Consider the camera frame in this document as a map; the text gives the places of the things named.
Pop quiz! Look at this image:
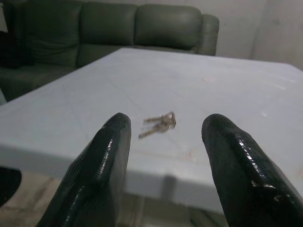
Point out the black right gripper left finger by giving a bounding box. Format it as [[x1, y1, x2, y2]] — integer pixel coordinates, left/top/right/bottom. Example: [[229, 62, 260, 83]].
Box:
[[35, 113, 132, 227]]

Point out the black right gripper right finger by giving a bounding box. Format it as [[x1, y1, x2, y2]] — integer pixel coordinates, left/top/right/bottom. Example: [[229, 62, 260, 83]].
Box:
[[201, 113, 303, 227]]

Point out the silver key bunch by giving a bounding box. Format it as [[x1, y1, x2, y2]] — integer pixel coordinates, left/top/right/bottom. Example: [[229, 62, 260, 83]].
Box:
[[138, 111, 177, 140]]

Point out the white plastic table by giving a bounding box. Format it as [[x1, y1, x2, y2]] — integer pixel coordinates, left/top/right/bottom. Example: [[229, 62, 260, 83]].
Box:
[[0, 47, 303, 215]]

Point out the dark green sofa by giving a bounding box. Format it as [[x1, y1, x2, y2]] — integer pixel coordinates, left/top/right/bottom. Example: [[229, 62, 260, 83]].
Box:
[[0, 0, 220, 102]]

